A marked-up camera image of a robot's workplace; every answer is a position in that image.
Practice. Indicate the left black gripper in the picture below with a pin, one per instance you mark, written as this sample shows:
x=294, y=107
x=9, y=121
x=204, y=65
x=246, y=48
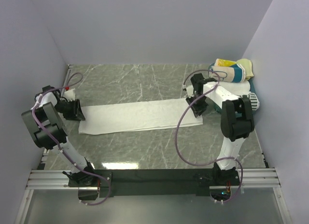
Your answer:
x=76, y=113

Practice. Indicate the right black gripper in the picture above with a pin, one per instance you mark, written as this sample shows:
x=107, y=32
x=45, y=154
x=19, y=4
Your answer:
x=197, y=110

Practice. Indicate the white terry towel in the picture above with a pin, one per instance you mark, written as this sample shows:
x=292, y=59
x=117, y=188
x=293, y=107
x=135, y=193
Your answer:
x=136, y=116

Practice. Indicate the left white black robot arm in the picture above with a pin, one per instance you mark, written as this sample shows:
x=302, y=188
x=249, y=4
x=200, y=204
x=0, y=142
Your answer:
x=48, y=131

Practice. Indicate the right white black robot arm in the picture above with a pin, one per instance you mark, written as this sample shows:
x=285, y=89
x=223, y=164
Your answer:
x=236, y=121

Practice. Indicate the teal tray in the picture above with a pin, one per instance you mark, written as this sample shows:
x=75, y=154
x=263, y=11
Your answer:
x=252, y=89

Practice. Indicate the yellow patterned rolled towel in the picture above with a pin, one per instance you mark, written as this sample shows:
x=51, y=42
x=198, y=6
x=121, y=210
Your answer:
x=224, y=63

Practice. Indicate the beige teal rolled towel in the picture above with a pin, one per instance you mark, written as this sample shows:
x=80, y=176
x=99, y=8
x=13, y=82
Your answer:
x=233, y=74

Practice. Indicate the black white striped rolled towel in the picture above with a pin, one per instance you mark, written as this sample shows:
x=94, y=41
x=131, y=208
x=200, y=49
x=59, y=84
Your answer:
x=255, y=104

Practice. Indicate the pale yellow rolled towel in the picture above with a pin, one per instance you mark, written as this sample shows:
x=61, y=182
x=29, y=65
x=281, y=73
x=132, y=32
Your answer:
x=247, y=65

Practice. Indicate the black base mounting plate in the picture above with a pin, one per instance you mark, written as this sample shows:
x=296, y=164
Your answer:
x=149, y=182

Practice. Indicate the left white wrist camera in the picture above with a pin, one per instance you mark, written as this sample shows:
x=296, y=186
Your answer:
x=69, y=94

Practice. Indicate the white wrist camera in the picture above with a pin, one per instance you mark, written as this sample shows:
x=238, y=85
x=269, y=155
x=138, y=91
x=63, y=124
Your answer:
x=69, y=94
x=188, y=90

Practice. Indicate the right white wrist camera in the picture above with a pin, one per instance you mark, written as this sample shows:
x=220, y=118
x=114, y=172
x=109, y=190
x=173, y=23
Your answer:
x=188, y=90

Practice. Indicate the aluminium rail frame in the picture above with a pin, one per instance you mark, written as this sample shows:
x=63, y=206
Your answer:
x=260, y=201

